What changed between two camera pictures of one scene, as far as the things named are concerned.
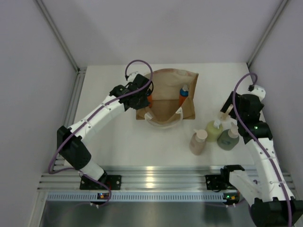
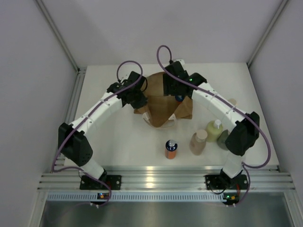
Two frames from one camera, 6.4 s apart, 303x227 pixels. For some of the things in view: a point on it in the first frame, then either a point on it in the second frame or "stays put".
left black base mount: x=113 y=181 stays put
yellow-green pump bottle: x=213 y=129 stays put
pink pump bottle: x=197 y=142 stays put
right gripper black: x=229 y=101 → x=168 y=91
